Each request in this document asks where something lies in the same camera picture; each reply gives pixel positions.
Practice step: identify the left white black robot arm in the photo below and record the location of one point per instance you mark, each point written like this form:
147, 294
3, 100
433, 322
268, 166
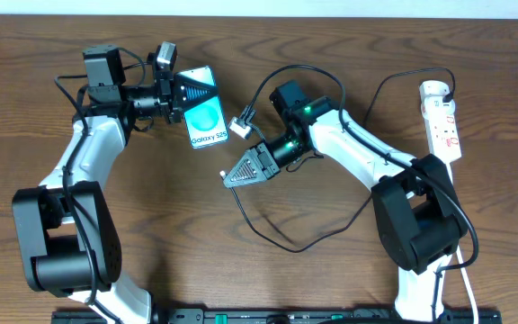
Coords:
68, 242

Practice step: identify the blue screen Galaxy smartphone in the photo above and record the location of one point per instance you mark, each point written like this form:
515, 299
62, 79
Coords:
206, 124

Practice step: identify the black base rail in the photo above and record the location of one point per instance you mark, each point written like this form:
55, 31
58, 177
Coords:
359, 315

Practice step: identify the white power strip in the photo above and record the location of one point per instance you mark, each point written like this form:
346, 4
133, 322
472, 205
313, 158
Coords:
441, 128

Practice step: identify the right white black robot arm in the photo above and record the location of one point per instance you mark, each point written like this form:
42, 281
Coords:
419, 219

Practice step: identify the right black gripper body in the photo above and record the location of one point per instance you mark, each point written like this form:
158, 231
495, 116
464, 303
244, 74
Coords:
267, 158

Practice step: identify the white USB charger plug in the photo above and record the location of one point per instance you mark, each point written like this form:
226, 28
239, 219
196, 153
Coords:
433, 88

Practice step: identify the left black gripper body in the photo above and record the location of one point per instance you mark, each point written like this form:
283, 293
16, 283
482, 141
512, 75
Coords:
167, 99

